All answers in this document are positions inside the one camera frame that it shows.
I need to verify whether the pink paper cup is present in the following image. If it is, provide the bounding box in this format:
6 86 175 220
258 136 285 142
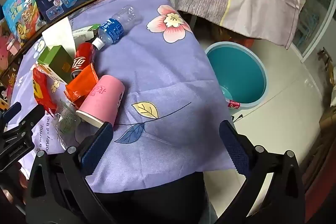
76 74 126 128

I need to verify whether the green cardboard box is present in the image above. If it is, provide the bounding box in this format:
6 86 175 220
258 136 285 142
37 45 74 83

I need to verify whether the person's black clothing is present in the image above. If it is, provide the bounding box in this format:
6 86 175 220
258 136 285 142
87 170 218 224

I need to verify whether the colourful cartoon box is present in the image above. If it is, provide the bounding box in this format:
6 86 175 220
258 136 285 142
2 0 46 47

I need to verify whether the glass sliding door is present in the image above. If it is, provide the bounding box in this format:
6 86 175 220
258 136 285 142
290 0 336 62

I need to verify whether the red plastic packet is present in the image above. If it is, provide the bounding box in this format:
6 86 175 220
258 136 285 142
32 68 57 113

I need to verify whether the teal trash bin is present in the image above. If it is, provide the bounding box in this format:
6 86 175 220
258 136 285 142
204 42 268 110

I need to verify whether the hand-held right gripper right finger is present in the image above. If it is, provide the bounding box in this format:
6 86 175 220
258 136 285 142
213 120 305 224

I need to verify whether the brown wooden furniture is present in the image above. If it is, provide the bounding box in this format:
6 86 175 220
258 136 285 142
318 47 336 106

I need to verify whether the red patterned box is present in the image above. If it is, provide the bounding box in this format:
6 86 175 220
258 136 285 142
238 36 255 47

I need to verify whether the clear water bottle blue label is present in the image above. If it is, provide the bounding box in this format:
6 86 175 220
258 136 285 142
92 5 143 51

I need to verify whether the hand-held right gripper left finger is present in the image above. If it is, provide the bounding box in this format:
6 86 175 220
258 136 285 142
26 122 116 224

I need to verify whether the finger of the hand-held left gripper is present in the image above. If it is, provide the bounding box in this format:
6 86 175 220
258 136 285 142
9 105 46 135
0 102 22 125

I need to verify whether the white paper sheet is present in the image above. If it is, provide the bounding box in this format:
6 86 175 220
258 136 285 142
42 17 78 54

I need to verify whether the purple floral tablecloth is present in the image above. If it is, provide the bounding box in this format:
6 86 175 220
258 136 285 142
7 0 235 193

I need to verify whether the pink toy box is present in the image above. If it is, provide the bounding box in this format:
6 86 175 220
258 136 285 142
0 25 21 67

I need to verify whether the red soda can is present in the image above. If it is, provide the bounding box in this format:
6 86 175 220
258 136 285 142
71 42 95 80

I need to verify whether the orange foil wrapper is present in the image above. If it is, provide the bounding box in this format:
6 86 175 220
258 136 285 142
64 63 100 109

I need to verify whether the clear green-print plastic packaging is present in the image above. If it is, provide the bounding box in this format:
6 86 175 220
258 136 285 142
51 98 82 151

